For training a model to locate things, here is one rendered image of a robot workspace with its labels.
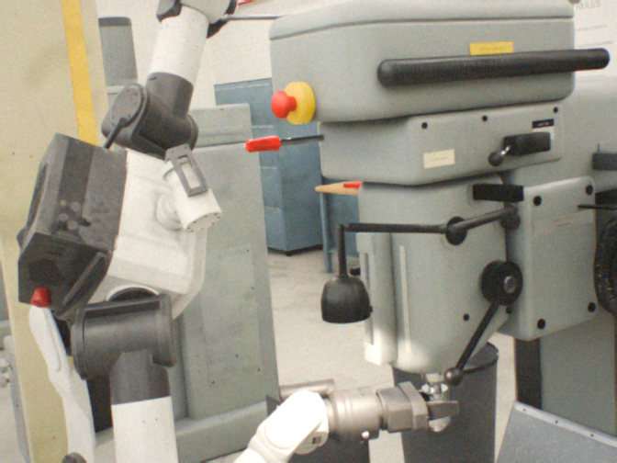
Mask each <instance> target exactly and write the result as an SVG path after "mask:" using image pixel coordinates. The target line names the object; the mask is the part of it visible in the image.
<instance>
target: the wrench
mask: <svg viewBox="0 0 617 463"><path fill-rule="evenodd" d="M288 15H293V14H241V15H224V17H221V18H220V19H221V21H255V20H277V19H279V18H281V17H288Z"/></svg>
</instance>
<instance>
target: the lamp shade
mask: <svg viewBox="0 0 617 463"><path fill-rule="evenodd" d="M320 312H321V319H322V320H324V321H325V322H327V323H333V324H350V323H357V322H363V321H364V320H366V319H368V318H369V317H370V301H369V296H368V293H367V291H366V287H365V283H364V281H362V280H361V279H359V278H356V277H354V276H349V275H347V276H346V277H339V276H336V277H333V278H332V279H330V280H329V281H328V282H327V283H324V285H323V289H322V293H321V297H320Z"/></svg>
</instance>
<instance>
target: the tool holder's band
mask: <svg viewBox="0 0 617 463"><path fill-rule="evenodd" d="M448 393H450V391H448V388H447V387H446V386H445V385H442V388H441V389H440V390H429V389H428V385H425V386H423V387H422V388H421V394H422V395H423V396H424V398H427V399H442V398H445V397H447V395H448Z"/></svg>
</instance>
